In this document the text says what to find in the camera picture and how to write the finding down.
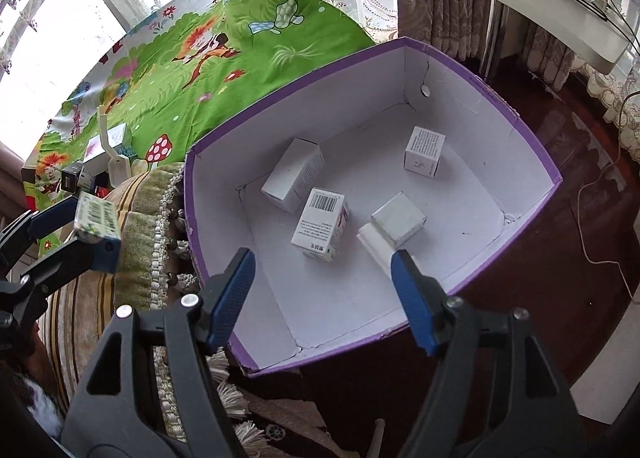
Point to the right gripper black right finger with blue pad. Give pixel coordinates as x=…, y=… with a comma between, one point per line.
x=529, y=412

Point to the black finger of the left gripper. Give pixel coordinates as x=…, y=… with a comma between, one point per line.
x=74, y=257

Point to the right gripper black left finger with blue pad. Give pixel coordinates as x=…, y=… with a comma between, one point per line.
x=147, y=390

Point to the green patterned small box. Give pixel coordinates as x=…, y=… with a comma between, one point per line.
x=95, y=220

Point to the cream plastic scoop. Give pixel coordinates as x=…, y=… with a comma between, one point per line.
x=118, y=166

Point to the black shaver box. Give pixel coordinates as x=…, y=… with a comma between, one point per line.
x=72, y=177

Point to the white cube box red logo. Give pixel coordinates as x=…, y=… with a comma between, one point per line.
x=378, y=247

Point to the striped beige sofa cover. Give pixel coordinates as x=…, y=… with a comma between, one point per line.
x=155, y=270

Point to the small white square box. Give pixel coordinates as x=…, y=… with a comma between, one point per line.
x=398, y=220

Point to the small white box in bin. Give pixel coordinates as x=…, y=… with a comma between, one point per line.
x=291, y=180

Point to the barcode white box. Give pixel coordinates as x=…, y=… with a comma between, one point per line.
x=321, y=225

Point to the white box printed text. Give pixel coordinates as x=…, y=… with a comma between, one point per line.
x=423, y=152

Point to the purple cardboard storage box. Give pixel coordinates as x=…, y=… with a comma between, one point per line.
x=494, y=176

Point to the green cartoon print cloth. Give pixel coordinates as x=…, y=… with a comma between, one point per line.
x=184, y=70

